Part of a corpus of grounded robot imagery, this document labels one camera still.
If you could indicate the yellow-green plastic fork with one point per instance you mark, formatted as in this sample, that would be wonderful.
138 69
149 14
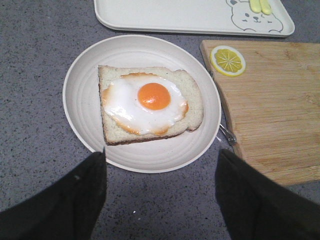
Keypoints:
255 6

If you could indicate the white round plate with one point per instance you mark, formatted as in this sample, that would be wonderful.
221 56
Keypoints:
81 102

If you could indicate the lemon slice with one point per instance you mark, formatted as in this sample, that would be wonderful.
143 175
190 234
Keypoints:
227 61

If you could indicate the white bear tray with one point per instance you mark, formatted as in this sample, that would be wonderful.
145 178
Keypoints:
213 17

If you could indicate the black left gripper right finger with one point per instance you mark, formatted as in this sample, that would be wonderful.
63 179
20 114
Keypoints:
256 208

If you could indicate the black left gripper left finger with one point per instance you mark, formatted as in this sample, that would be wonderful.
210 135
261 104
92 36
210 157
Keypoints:
66 210

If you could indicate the wooden cutting board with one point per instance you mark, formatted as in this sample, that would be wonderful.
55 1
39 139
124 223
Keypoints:
273 108

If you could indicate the metal cutting board handle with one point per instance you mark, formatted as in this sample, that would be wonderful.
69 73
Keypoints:
230 137

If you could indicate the fried egg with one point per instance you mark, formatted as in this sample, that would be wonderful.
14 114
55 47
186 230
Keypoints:
144 103

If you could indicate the yellow-green plastic spoon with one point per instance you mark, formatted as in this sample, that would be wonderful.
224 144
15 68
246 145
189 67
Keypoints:
265 7

